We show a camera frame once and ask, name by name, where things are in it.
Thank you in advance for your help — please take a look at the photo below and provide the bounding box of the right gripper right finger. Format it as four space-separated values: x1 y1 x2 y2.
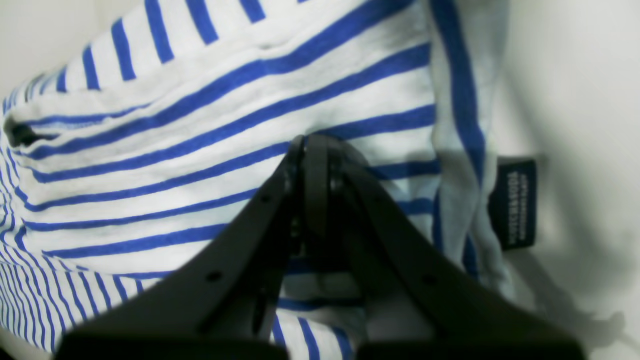
327 137 585 360

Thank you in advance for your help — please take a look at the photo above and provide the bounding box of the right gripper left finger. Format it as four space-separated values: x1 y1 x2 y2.
55 134 328 360

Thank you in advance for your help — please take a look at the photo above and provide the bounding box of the blue white striped T-shirt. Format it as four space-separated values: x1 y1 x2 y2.
1 0 514 354

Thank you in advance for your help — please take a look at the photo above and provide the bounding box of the navy shirt label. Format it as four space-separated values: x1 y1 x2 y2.
488 157 538 251

